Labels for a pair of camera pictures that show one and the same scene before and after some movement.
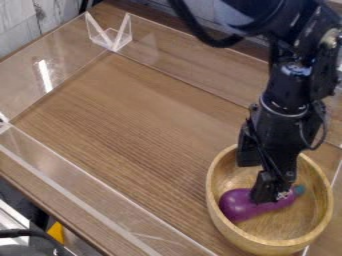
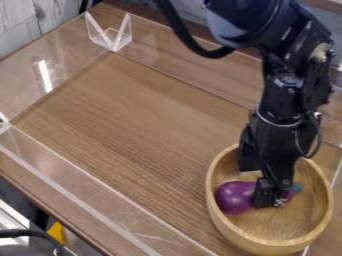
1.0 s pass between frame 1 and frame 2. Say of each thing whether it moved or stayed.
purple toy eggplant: moved
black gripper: stayed
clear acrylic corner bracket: stayed
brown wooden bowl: stayed
